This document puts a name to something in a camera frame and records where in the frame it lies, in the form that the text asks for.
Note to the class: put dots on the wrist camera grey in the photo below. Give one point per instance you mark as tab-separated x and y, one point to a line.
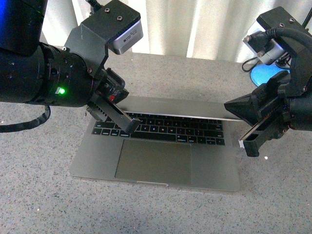
129	38
266	49

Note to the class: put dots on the blue round lamp base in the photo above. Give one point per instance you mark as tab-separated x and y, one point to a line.
262	73

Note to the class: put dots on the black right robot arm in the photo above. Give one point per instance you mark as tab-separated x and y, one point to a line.
298	114

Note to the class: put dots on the white pleated curtain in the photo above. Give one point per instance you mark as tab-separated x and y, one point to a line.
204	29

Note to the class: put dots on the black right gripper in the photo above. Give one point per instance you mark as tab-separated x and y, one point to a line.
261	109

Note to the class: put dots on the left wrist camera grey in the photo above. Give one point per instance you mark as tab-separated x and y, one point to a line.
129	38

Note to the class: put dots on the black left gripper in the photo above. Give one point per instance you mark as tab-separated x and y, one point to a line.
110	91

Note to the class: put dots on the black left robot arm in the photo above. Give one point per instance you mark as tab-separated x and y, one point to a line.
33	72

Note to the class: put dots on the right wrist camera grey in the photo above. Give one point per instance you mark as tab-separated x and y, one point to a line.
266	49

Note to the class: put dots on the grey laptop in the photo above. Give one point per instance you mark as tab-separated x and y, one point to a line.
181	143

